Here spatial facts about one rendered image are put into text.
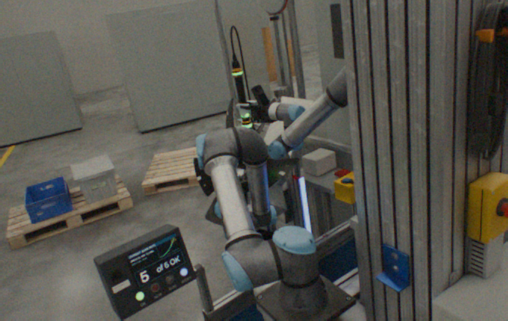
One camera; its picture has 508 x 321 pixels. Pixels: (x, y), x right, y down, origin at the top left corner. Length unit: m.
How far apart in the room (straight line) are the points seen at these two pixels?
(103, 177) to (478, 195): 4.06
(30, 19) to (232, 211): 12.96
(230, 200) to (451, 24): 0.75
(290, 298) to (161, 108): 6.35
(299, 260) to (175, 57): 6.36
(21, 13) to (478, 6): 13.48
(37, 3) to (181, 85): 7.38
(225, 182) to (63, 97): 7.72
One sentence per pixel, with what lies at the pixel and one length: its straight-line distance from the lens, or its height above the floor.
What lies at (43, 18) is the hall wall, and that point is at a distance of 13.88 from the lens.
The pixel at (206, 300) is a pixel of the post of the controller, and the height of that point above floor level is 0.92.
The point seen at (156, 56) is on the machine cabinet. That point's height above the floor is 1.28.
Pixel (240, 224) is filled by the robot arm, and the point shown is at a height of 1.30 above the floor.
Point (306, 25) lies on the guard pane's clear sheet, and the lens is 2.47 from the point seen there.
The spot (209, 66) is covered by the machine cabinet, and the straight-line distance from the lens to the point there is 7.42.
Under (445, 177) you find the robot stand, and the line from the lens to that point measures 0.88.
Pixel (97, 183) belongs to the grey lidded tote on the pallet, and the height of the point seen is 0.35.
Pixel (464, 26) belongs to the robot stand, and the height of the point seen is 1.79.
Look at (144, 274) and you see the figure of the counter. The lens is 1.34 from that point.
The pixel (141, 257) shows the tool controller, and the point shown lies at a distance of 1.32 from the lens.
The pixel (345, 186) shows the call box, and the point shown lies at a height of 1.06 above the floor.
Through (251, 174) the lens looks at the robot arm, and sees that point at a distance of 1.43.
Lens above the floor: 1.90
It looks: 21 degrees down
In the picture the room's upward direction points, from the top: 10 degrees counter-clockwise
